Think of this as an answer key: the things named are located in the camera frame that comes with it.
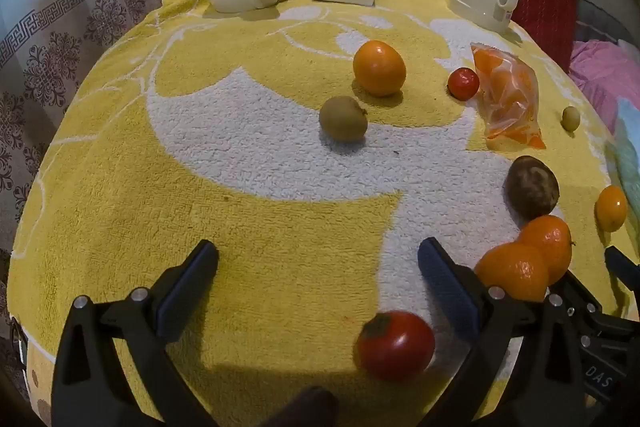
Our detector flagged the large orange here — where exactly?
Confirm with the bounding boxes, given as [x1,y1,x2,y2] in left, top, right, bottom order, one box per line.
[352,40,407,98]

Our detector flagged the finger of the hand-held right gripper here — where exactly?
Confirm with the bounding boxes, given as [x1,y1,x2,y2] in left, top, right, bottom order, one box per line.
[605,247,640,293]
[560,272,603,315]

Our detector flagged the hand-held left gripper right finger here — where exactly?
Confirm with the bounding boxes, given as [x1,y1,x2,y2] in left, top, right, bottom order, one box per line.
[419,237,588,427]

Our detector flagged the patterned curtain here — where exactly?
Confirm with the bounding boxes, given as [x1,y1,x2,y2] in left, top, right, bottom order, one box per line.
[0,0,181,258]

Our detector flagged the small oval orange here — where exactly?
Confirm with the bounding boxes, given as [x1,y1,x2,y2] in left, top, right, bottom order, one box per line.
[594,185,628,232]

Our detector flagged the light blue plastic basket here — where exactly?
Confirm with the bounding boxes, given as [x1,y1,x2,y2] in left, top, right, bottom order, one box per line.
[605,99,640,208]

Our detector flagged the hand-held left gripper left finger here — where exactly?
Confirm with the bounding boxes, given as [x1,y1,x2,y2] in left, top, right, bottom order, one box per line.
[51,239,220,427]

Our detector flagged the mandarin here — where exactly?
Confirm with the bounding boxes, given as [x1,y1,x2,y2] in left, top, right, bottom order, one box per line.
[473,243,550,303]
[517,215,572,285]

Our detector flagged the brown kiwi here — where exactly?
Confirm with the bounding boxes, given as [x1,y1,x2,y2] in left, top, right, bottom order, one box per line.
[319,95,369,142]

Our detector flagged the plastic bag of orange pieces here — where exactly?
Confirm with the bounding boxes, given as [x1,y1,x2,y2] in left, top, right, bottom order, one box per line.
[471,43,546,150]

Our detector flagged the large red tomato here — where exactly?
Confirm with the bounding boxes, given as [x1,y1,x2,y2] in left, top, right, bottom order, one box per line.
[354,311,436,381]

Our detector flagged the grey padded headboard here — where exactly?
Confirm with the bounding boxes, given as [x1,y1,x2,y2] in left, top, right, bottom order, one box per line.
[575,0,631,42]

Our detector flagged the pink blanket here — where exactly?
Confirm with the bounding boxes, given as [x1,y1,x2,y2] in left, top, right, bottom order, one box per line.
[567,39,640,132]

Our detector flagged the small red tomato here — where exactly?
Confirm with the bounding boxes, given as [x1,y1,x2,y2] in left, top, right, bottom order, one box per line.
[446,67,481,100]

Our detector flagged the brown passion fruit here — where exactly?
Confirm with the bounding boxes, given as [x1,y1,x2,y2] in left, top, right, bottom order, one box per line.
[504,155,560,218]

